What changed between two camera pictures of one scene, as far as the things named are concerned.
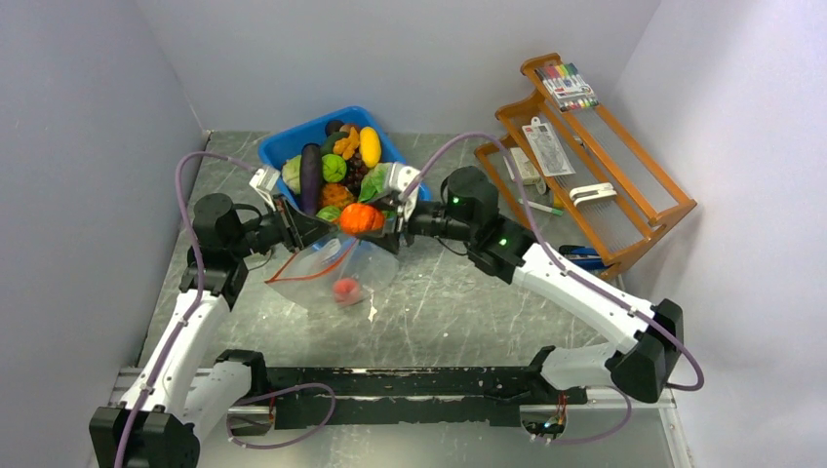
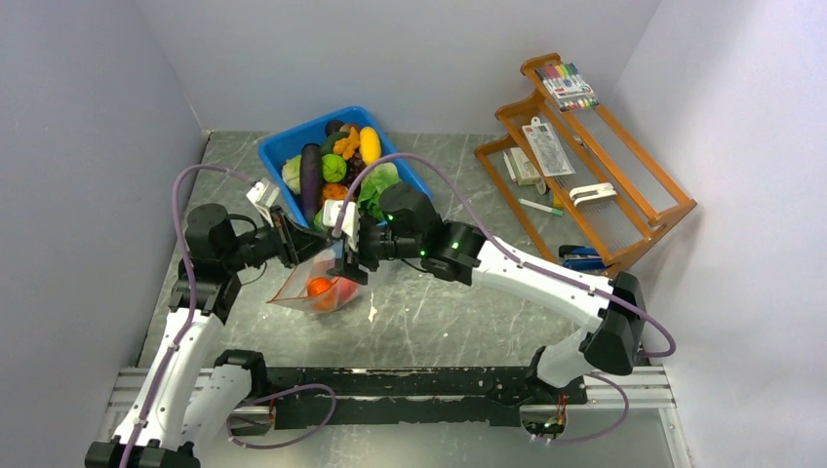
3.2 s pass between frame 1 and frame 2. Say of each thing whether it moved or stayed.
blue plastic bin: stayed
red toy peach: stayed
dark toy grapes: stayed
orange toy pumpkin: moved
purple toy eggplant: stayed
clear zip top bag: moved
